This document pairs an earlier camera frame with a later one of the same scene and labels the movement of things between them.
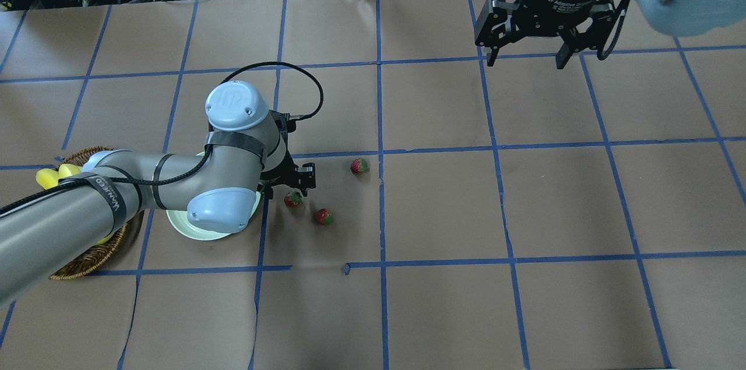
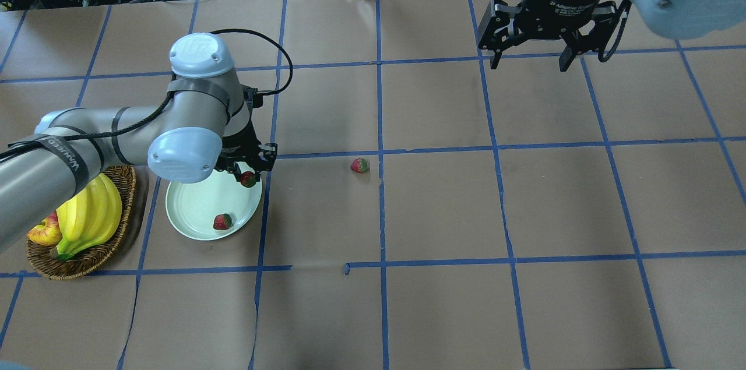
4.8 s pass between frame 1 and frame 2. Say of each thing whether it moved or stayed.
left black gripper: moved
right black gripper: stayed
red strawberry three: stayed
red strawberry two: moved
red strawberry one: moved
